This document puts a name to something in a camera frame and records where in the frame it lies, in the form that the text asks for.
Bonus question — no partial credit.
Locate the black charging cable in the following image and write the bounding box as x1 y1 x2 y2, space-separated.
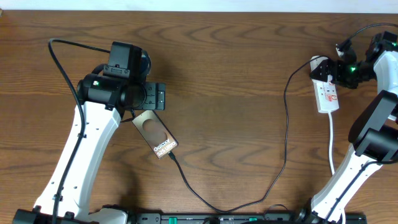
167 55 327 214

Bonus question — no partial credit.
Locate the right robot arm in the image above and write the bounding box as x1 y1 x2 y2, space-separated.
295 31 397 223

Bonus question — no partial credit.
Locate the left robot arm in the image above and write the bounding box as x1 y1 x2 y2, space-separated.
13 73 165 223

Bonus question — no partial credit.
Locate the white usb charger plug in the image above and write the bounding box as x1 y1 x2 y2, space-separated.
310 55 328 71

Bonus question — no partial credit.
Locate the white power strip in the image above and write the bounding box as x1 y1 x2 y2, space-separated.
312 77 340 114

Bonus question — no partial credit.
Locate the white power strip cord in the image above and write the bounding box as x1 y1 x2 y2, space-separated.
328 112 347 224

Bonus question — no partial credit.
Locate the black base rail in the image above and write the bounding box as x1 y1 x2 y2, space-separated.
133 212 368 224

